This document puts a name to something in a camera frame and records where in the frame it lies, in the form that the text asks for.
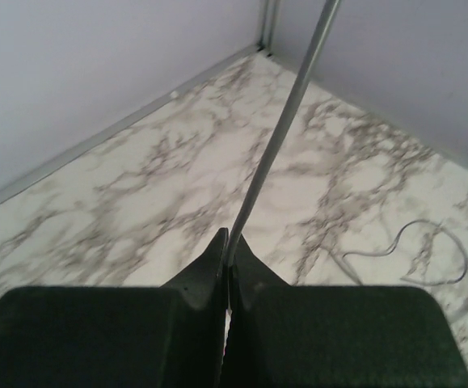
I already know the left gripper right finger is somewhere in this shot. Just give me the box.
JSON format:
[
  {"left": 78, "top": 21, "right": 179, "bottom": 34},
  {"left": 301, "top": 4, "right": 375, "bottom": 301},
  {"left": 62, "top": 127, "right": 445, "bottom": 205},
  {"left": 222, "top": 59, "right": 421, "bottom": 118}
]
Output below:
[{"left": 221, "top": 240, "right": 468, "bottom": 387}]

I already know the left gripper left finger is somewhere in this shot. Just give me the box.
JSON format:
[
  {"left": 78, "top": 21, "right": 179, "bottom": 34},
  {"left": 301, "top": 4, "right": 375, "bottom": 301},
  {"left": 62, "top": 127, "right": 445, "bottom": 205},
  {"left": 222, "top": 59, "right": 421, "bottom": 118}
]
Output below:
[{"left": 0, "top": 228, "right": 228, "bottom": 387}]

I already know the purple thin wire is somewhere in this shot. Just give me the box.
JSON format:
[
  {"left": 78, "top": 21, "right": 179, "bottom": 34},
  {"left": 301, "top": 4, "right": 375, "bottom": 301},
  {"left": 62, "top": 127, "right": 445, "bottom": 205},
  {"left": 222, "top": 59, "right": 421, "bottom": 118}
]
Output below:
[{"left": 340, "top": 219, "right": 468, "bottom": 287}]

